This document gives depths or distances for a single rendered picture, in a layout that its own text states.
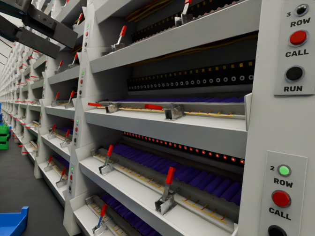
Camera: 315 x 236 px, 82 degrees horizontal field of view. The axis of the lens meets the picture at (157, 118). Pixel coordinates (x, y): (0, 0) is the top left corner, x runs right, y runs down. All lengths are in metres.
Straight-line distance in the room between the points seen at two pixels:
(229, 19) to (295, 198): 0.27
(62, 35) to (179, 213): 0.40
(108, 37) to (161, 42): 0.42
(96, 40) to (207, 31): 0.53
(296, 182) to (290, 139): 0.05
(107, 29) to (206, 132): 0.65
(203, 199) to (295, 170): 0.20
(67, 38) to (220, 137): 0.31
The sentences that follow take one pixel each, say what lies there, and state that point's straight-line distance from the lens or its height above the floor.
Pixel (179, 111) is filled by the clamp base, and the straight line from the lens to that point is 0.38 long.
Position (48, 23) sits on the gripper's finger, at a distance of 0.36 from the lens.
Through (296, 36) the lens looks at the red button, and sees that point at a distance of 0.29.
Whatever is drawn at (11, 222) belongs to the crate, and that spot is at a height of 0.02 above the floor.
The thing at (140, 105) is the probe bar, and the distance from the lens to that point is 0.52.
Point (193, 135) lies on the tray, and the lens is 0.34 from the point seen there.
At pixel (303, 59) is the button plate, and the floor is 0.57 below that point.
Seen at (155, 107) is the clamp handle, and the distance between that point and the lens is 0.34.
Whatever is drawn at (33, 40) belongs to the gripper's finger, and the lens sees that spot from 0.48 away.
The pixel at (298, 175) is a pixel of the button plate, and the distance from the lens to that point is 0.27.
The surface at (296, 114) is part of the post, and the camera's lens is 0.27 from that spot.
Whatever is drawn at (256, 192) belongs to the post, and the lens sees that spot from 0.29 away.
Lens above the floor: 0.49
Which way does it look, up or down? level
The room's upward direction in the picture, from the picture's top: 6 degrees clockwise
